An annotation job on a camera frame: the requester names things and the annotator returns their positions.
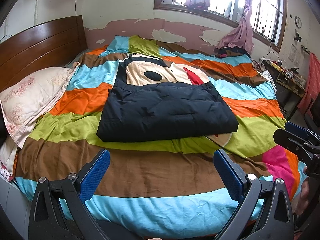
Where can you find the red checked cloth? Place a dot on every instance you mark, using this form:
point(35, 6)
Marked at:
point(312, 86)

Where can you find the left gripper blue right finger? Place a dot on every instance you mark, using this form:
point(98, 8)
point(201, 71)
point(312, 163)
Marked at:
point(232, 175)

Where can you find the pale floral pillow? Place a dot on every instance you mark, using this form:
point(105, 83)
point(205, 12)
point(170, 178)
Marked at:
point(35, 95)

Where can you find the dark clothes pile by wall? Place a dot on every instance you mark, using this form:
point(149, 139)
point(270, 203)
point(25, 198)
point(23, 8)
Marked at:
point(230, 52)

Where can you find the dark navy padded jacket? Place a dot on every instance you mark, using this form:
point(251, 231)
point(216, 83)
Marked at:
point(164, 111)

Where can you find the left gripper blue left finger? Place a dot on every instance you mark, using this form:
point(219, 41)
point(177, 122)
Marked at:
point(92, 173)

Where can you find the round wall clock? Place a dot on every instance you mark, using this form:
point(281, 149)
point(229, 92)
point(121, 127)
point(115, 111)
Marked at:
point(298, 22)

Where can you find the brown framed window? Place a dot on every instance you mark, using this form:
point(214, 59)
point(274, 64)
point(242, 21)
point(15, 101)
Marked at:
point(268, 17)

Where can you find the person's right hand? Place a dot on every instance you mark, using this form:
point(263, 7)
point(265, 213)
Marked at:
point(301, 201)

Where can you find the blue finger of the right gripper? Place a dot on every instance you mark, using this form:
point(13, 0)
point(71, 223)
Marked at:
point(293, 143)
point(299, 133)

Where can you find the colourful striped duvet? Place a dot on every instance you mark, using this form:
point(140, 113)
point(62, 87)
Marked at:
point(163, 188)

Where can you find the brown wooden headboard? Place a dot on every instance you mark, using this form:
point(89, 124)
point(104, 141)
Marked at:
point(51, 44)

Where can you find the cluttered wooden side table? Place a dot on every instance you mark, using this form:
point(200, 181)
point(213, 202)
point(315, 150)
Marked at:
point(289, 92)

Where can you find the pink window curtain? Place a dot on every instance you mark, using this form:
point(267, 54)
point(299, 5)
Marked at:
point(242, 35)

